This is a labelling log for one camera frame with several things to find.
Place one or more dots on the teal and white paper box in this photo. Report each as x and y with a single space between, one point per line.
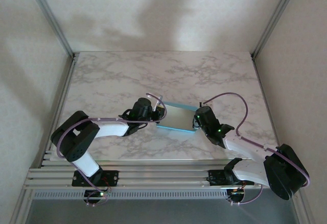
176 117

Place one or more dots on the aluminium frame cross rails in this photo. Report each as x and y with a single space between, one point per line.
163 175

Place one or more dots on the aluminium upright post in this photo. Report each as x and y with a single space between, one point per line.
275 17
51 17

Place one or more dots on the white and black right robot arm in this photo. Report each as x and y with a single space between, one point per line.
247 147

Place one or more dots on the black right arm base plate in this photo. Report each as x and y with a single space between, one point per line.
214 178

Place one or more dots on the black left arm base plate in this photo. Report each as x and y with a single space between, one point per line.
112 176

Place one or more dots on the aluminium frame leg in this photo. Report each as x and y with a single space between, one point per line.
19 208
305 212

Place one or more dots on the aluminium side rail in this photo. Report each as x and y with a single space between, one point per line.
264 94
61 99

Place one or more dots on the black control board with LED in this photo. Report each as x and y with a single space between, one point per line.
92 194
236 194

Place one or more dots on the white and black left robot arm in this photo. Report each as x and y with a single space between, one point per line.
88 164

